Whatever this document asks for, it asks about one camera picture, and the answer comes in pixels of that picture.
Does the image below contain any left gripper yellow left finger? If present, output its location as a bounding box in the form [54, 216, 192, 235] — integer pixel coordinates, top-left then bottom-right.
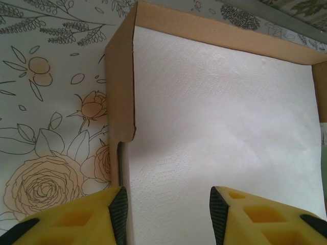
[0, 185, 128, 245]

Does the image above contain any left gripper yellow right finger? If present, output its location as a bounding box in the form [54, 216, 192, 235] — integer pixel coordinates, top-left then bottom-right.
[209, 185, 327, 245]

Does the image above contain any cardboard box with paper towel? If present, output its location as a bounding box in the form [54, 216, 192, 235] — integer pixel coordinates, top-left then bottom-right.
[120, 25, 323, 245]

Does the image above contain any floral patterned table cover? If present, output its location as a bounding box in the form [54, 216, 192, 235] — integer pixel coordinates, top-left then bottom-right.
[0, 0, 327, 223]

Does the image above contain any brown cardboard napkin box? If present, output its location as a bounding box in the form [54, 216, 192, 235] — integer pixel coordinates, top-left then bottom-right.
[104, 0, 327, 189]

